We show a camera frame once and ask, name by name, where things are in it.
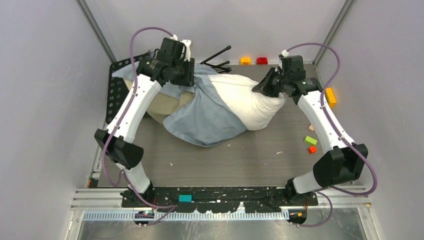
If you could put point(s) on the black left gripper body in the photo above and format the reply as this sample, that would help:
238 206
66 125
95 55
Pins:
182 73

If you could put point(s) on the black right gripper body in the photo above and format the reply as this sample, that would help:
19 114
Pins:
282 79

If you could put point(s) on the white pillow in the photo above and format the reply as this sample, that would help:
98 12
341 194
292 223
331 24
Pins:
254 109

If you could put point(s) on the blue beige patchwork pillowcase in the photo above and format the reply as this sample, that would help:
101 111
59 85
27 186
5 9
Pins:
197 114

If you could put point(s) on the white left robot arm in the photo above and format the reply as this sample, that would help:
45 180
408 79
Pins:
116 141

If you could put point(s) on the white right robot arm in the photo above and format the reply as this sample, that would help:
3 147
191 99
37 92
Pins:
342 157

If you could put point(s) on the yellow orange round block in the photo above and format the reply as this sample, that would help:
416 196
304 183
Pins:
245 61

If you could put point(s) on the yellow rectangular block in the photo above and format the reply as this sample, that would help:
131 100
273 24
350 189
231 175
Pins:
330 97

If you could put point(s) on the black folding stand legs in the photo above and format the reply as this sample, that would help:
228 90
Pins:
216 63

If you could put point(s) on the green block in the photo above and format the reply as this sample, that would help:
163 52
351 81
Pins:
310 140

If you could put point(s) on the black perforated music stand tray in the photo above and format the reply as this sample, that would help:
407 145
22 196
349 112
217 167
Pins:
117 90

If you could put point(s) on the orange red block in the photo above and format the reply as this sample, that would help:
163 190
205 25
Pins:
312 149

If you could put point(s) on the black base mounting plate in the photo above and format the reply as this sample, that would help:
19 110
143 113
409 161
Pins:
253 199

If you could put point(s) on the teal block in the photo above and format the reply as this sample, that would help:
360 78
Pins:
185 198

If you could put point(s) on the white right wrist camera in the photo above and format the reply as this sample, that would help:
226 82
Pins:
284 54

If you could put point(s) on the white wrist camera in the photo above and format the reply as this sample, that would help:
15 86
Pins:
284 54
185 44

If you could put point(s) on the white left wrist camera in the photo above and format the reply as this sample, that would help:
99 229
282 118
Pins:
185 44

